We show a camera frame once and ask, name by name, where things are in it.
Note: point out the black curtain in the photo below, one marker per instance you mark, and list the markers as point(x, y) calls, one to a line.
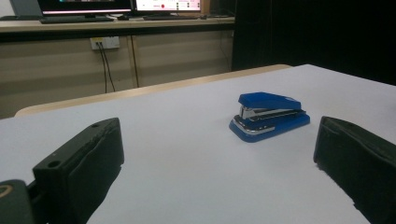
point(311, 34)

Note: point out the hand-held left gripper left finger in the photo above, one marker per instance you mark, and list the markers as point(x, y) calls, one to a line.
point(93, 155)

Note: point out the wide black keyboard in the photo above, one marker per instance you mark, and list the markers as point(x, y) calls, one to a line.
point(76, 19)

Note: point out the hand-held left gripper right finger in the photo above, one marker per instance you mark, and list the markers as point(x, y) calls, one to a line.
point(361, 165)

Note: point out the large black computer monitor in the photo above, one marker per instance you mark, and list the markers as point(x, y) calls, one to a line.
point(84, 5)

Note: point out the wooden table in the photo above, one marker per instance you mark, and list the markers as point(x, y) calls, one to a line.
point(155, 88)

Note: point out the computer monitor with white screen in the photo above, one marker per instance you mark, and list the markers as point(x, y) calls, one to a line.
point(168, 4)

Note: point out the blue stapler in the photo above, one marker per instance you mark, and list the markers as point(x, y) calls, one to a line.
point(267, 124)

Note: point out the slim black keyboard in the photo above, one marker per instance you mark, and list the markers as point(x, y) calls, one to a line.
point(171, 17)

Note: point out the black computer mouse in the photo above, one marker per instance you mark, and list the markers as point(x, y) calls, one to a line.
point(123, 18)

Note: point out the white wall socket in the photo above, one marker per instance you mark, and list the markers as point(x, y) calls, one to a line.
point(107, 43)

